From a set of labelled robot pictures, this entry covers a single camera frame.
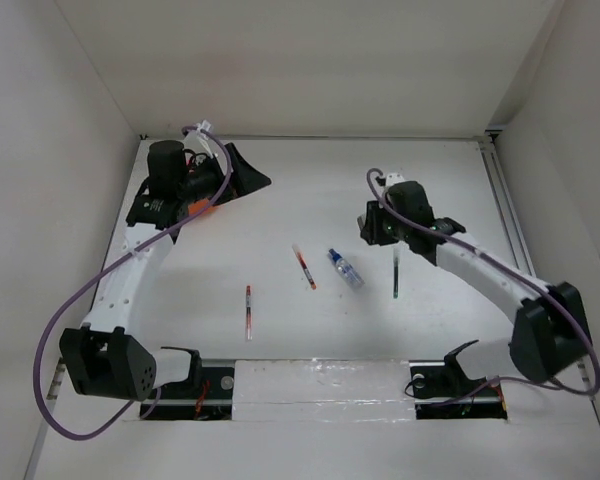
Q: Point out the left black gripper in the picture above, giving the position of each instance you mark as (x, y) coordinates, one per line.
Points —
(243, 179)

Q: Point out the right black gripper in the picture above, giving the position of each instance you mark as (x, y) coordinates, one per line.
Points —
(370, 231)

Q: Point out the blue capped spray bottle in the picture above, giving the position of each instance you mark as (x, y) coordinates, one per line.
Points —
(345, 270)

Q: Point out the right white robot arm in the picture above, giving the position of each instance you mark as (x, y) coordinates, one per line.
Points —
(549, 326)

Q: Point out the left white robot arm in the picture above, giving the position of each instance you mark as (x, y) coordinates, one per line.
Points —
(106, 356)

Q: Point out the green ink pen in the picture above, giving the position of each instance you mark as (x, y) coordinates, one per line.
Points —
(396, 273)

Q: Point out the orange round divided container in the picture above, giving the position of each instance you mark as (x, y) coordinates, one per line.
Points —
(201, 207)

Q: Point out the red pen with white cap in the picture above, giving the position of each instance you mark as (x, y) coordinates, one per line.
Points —
(299, 256)

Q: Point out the red pen lower left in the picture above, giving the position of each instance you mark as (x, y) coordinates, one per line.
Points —
(248, 313)

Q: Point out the aluminium rail right edge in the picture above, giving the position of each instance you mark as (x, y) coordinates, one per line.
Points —
(517, 245)

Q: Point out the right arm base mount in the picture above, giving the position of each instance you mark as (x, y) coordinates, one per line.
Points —
(442, 391)

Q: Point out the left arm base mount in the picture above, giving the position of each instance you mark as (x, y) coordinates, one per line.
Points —
(209, 399)

